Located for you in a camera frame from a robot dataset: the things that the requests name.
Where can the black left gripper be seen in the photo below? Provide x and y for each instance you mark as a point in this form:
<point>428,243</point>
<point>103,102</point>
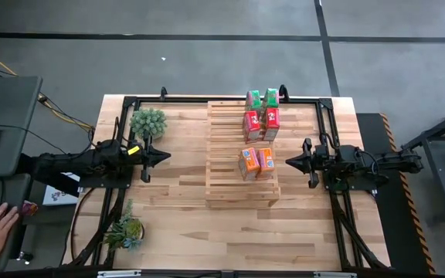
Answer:
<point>145,156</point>

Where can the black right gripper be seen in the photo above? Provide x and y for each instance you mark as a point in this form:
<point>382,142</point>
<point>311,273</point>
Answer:
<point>315,162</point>

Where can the red Froot Loops box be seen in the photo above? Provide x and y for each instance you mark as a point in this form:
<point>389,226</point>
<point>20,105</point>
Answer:
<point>272,123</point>
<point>251,125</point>

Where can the green Apple Jacks box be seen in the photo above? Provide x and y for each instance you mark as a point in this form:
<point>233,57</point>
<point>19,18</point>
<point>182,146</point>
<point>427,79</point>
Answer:
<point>253,100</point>
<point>271,98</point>

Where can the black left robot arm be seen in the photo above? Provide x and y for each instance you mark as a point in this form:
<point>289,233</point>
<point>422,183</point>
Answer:
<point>72,164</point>

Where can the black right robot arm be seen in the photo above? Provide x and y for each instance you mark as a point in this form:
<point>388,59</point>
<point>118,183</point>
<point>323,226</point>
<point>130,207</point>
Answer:
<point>361,160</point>

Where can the wooden slatted shelf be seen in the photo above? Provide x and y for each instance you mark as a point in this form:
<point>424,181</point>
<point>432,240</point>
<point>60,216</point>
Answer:
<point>224,185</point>

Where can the round green plant white pot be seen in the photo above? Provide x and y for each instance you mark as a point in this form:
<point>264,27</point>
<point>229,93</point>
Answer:
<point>148,123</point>

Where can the spiky green succulent plant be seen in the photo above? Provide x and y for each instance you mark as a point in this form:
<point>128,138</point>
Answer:
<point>126,231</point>

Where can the white printed box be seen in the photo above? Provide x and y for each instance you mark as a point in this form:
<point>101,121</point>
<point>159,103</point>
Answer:
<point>58,195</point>

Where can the black hazard-striped floor mat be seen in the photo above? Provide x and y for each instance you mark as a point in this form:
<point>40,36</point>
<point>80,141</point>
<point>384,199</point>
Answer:
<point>392,216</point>

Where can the small colourful snack packet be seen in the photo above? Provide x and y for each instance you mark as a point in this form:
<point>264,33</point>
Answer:
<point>29,208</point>

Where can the grey desk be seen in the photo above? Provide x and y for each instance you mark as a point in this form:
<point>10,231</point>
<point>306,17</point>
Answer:
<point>10,116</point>

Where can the black computer mouse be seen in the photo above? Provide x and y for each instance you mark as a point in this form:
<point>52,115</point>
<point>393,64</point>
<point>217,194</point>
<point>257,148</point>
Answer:
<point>11,206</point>

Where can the black aluminium table frame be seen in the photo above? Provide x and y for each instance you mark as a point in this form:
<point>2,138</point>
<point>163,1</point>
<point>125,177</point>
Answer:
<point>176,99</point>

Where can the black neighbouring station frame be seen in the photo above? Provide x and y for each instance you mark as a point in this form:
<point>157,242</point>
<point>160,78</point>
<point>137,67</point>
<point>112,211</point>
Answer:
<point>442,166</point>

